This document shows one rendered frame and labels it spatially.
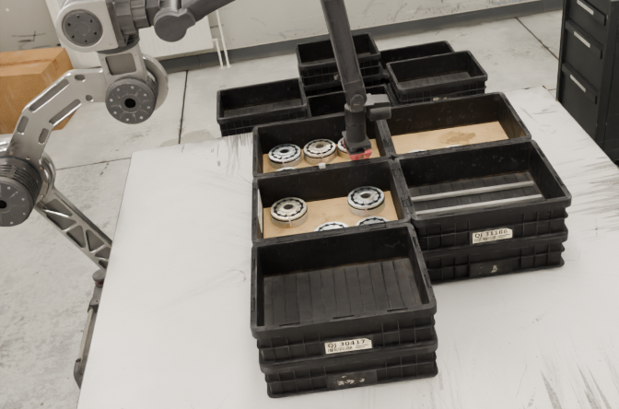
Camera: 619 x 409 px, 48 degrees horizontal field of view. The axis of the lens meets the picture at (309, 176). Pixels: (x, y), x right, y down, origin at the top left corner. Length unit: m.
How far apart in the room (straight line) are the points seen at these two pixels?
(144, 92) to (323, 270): 0.73
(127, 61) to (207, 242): 0.59
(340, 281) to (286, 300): 0.14
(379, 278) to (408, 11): 3.57
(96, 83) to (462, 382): 1.33
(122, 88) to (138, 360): 0.75
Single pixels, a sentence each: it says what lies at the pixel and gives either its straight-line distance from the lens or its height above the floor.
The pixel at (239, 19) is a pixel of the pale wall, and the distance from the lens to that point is 4.98.
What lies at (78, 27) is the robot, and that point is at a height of 1.45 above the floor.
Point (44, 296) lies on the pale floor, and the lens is 3.35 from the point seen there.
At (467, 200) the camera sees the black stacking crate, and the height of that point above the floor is 0.83.
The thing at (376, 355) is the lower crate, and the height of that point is 0.81.
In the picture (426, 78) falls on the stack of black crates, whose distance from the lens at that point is 3.38.
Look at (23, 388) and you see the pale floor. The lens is 2.98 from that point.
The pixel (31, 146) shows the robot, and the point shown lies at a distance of 2.33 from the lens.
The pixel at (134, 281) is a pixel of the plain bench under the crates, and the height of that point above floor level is 0.70.
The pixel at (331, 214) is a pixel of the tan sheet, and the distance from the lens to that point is 1.94.
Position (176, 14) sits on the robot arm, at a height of 1.45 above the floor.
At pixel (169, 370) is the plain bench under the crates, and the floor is 0.70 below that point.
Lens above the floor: 1.99
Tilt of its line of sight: 33 degrees down
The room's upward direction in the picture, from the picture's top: 9 degrees counter-clockwise
